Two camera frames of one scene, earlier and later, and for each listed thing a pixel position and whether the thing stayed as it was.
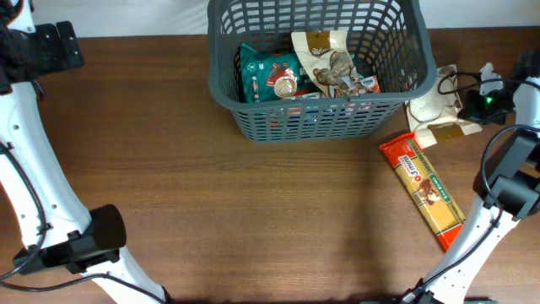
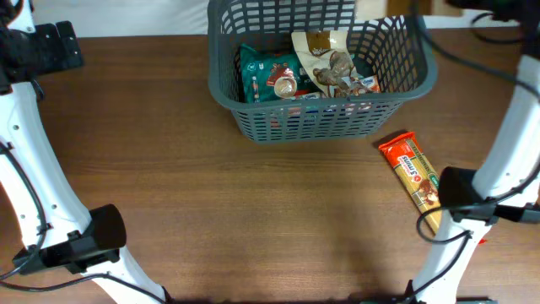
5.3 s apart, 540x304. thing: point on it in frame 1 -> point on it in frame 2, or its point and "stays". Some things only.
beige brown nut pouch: x=326 y=54 stays
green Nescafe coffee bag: x=271 y=77 stays
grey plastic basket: x=388 y=40 stays
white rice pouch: x=440 y=105 -> x=366 y=10
